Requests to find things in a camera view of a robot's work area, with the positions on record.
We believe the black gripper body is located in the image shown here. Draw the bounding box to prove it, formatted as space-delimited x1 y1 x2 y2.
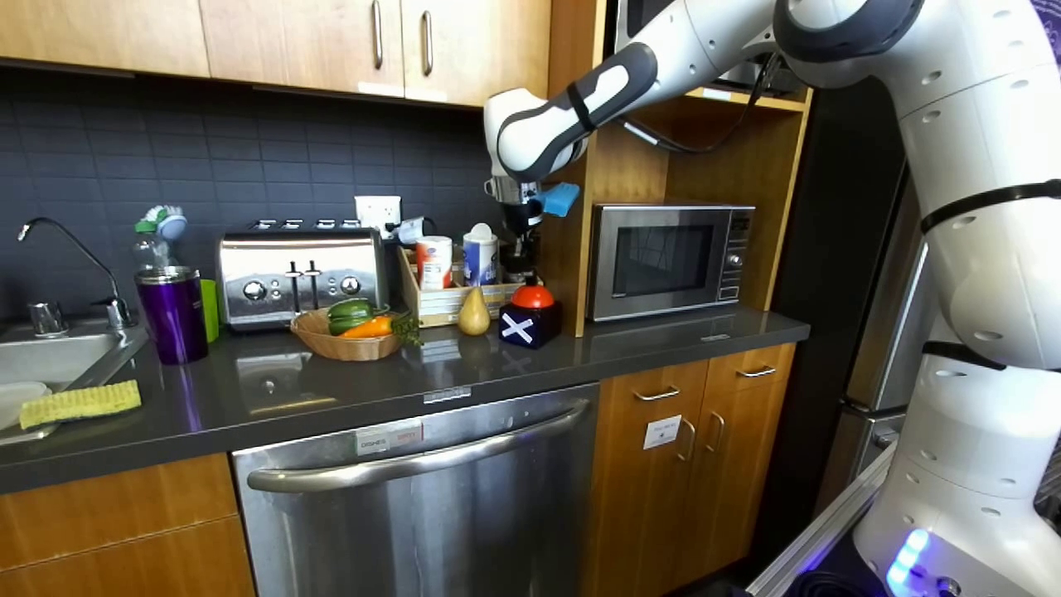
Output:
489 180 551 245

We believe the yellow pear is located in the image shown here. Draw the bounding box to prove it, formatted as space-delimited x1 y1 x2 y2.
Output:
453 286 495 337

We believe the light wooden crate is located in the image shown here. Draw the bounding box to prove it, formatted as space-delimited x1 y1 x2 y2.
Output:
394 245 547 332

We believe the small silver microwave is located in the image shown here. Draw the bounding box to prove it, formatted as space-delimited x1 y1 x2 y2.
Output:
585 200 758 329

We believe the orange carrot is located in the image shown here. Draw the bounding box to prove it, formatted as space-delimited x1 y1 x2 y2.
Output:
337 310 396 341

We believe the green pepper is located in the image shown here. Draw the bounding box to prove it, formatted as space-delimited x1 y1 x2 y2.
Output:
324 294 381 334

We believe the wooden bowl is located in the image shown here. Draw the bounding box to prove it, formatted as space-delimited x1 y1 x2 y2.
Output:
289 305 403 365

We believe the wooden shelf unit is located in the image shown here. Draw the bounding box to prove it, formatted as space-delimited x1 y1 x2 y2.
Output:
496 0 823 341

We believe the silver four-slot toaster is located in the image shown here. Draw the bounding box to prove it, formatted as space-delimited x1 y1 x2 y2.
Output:
216 215 391 334

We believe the large silver microwave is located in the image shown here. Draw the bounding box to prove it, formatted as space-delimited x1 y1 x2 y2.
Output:
611 0 807 98

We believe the stainless steel dishwasher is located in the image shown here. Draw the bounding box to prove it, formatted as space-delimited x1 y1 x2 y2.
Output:
228 380 603 597

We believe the wooden base cabinet door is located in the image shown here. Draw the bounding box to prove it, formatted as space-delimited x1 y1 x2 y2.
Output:
579 353 712 597
700 337 799 580

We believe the green cup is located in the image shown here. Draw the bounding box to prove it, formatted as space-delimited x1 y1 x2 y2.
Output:
195 276 225 344

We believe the purple tumbler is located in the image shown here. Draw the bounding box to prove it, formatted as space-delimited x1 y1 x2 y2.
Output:
131 261 211 369

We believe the bottle with green blue top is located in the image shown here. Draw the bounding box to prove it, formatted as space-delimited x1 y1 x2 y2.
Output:
131 201 193 279

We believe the stainless steel refrigerator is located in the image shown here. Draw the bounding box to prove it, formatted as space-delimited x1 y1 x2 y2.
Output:
813 163 964 514

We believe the grey robot stand edge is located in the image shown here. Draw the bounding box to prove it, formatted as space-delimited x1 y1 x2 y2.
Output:
747 436 901 597

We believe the chrome sink faucet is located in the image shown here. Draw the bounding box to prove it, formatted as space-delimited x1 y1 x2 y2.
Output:
12 211 131 349

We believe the yellow sponge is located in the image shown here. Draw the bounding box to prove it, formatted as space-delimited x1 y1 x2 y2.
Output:
17 374 144 431

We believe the stainless steel sink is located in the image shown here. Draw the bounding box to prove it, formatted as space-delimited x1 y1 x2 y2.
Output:
0 316 149 436

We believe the wooden base cabinet drawer front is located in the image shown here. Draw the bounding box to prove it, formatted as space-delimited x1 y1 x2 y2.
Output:
0 446 261 597

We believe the purple white poster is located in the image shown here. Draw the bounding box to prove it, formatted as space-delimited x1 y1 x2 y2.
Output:
1031 0 1061 65

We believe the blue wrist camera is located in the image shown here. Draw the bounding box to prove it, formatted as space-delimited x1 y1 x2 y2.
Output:
537 180 584 223

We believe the white wall outlet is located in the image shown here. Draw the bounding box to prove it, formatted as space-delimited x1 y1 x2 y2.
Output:
351 193 403 237

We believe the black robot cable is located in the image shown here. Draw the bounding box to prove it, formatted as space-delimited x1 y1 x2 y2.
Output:
616 49 780 154

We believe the wide wooden wall cabinet door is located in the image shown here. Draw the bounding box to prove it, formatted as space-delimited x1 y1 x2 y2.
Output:
0 0 211 79

